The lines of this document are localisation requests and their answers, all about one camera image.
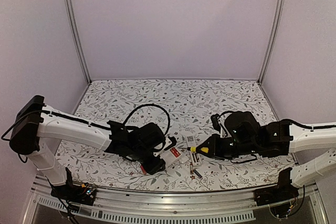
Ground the slim white remote control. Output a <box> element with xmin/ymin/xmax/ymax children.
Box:
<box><xmin>186</xmin><ymin>136</ymin><xmax>202</xmax><ymax>167</ymax></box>

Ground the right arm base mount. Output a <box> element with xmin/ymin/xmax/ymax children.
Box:
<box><xmin>253</xmin><ymin>184</ymin><xmax>299</xmax><ymax>219</ymax></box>

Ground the right aluminium frame post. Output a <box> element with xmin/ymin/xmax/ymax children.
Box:
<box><xmin>258</xmin><ymin>0</ymin><xmax>285</xmax><ymax>85</ymax></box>

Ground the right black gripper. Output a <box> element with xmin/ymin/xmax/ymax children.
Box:
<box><xmin>196</xmin><ymin>134</ymin><xmax>258</xmax><ymax>161</ymax></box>

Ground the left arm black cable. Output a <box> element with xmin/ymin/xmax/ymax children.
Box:
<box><xmin>1</xmin><ymin>103</ymin><xmax>171</xmax><ymax>141</ymax></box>

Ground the white remote with display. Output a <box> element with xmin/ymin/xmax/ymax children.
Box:
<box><xmin>160</xmin><ymin>147</ymin><xmax>188</xmax><ymax>166</ymax></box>

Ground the yellow pry tool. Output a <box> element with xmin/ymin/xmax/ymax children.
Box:
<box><xmin>185</xmin><ymin>146</ymin><xmax>202</xmax><ymax>153</ymax></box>

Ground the left aluminium frame post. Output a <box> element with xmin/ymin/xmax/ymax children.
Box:
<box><xmin>64</xmin><ymin>0</ymin><xmax>92</xmax><ymax>85</ymax></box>

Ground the front aluminium rail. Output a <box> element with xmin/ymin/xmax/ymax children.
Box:
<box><xmin>25</xmin><ymin>182</ymin><xmax>326</xmax><ymax>224</ymax></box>

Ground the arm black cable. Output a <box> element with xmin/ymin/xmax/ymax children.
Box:
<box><xmin>1</xmin><ymin>103</ymin><xmax>171</xmax><ymax>141</ymax></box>
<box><xmin>217</xmin><ymin>110</ymin><xmax>336</xmax><ymax>130</ymax></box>

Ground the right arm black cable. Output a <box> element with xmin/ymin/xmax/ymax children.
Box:
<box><xmin>217</xmin><ymin>110</ymin><xmax>336</xmax><ymax>130</ymax></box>

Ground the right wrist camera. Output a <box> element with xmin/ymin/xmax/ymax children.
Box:
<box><xmin>211</xmin><ymin>114</ymin><xmax>228</xmax><ymax>138</ymax></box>

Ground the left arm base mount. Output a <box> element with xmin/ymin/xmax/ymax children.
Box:
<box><xmin>51</xmin><ymin>184</ymin><xmax>97</xmax><ymax>206</ymax></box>

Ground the floral patterned table mat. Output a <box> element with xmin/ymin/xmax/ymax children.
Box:
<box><xmin>56</xmin><ymin>80</ymin><xmax>295</xmax><ymax>192</ymax></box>

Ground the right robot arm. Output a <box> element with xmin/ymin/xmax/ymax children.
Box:
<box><xmin>190</xmin><ymin>111</ymin><xmax>335</xmax><ymax>201</ymax></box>

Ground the aluminium frame post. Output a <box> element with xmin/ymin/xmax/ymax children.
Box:
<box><xmin>258</xmin><ymin>0</ymin><xmax>285</xmax><ymax>85</ymax></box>
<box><xmin>64</xmin><ymin>0</ymin><xmax>92</xmax><ymax>85</ymax></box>

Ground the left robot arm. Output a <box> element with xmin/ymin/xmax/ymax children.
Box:
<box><xmin>5</xmin><ymin>95</ymin><xmax>166</xmax><ymax>200</ymax></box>

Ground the red battery in display remote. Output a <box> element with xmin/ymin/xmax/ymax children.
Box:
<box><xmin>171</xmin><ymin>148</ymin><xmax>180</xmax><ymax>157</ymax></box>

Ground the left purple AAA battery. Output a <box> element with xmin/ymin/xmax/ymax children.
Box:
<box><xmin>193</xmin><ymin>170</ymin><xmax>203</xmax><ymax>179</ymax></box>

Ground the upper red AAA battery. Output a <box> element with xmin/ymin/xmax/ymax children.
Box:
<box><xmin>140</xmin><ymin>165</ymin><xmax>147</xmax><ymax>175</ymax></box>

